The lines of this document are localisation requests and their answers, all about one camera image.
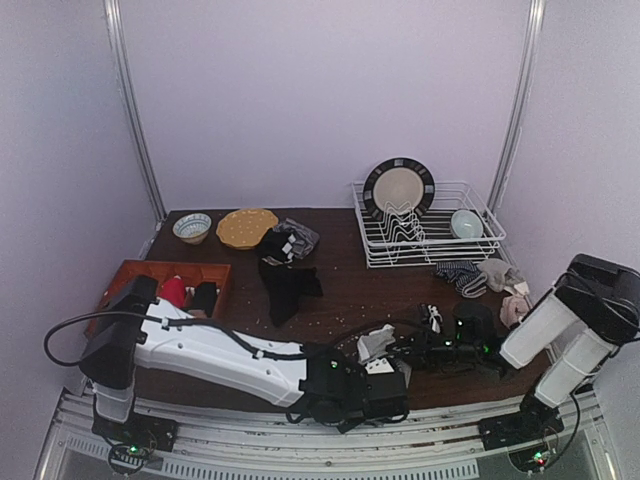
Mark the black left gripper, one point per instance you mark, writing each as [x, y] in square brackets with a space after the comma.
[403, 372]

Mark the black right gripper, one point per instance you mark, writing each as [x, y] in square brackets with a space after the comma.
[426, 353]

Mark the grey white underwear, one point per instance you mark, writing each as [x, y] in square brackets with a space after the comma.
[373, 345]

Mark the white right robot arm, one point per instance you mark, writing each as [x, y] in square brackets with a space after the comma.
[592, 309]

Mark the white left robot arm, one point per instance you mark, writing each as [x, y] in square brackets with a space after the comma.
[140, 329]

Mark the blue striped underwear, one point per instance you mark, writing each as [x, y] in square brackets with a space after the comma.
[468, 280]

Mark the black underwear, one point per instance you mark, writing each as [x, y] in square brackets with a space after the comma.
[285, 285]

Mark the grey underwear pile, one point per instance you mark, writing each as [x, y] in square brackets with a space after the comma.
[304, 238]

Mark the grey cloth by rack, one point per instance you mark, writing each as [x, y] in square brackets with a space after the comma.
[499, 274]

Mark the light green bowl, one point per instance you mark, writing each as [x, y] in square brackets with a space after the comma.
[465, 224]

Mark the black rolled cloth in box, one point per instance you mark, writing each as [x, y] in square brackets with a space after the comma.
[205, 298]

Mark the black rimmed beige plate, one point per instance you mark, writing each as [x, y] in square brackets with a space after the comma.
[398, 186]

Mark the yellow dotted plate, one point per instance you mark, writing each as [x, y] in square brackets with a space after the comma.
[244, 229]

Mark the brown wooden organizer box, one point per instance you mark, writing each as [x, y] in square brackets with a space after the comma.
[172, 275]

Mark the red rolled cloth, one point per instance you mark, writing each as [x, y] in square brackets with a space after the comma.
[174, 291]

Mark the blue patterned bowl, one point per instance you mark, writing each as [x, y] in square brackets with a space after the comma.
[193, 228]

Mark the metal front rail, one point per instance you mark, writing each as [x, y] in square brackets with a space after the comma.
[440, 443]

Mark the white wire dish rack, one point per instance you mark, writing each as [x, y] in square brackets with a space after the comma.
[412, 240]

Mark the right metal corner post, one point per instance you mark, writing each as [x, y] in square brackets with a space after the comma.
[534, 26]

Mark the metal corner post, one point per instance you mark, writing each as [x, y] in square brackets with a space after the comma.
[116, 34]
[534, 26]

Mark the left metal corner post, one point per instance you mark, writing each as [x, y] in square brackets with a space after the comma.
[116, 34]

